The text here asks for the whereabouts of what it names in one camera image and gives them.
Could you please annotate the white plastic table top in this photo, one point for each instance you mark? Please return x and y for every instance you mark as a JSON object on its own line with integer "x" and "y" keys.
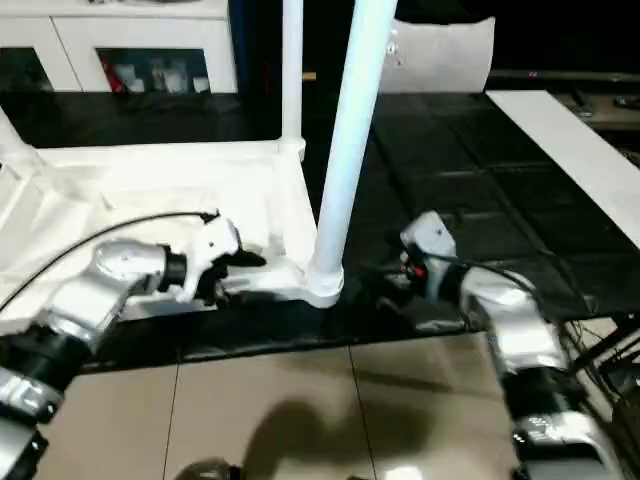
{"x": 150, "y": 190}

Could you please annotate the white plastic table leg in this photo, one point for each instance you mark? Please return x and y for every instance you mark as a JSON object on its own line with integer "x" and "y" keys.
{"x": 350, "y": 125}
{"x": 15, "y": 145}
{"x": 292, "y": 65}

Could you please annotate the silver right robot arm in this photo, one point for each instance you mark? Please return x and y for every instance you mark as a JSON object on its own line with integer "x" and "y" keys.
{"x": 525, "y": 320}

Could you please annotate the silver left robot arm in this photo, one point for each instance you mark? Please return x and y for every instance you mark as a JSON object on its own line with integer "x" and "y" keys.
{"x": 100, "y": 290}

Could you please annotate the white cup behind glass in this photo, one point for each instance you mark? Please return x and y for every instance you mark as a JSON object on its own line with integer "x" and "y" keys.
{"x": 200, "y": 84}

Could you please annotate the white flat board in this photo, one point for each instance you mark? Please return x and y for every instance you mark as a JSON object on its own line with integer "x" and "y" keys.
{"x": 575, "y": 140}

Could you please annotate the grey cushion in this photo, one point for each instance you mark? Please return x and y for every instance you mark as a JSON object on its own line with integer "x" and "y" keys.
{"x": 440, "y": 55}

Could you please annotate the red bottle behind glass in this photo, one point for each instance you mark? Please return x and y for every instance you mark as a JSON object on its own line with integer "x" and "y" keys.
{"x": 114, "y": 75}

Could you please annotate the white glass-door cabinet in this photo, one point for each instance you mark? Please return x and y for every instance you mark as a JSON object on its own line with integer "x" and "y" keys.
{"x": 150, "y": 30}

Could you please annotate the dark low tv cabinet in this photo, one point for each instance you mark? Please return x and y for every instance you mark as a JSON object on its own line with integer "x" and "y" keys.
{"x": 600, "y": 100}

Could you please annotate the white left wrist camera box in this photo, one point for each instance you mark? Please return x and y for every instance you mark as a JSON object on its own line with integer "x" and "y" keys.
{"x": 215, "y": 245}

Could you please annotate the black metal frame bar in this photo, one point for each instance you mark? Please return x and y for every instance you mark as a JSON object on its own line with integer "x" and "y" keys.
{"x": 605, "y": 342}

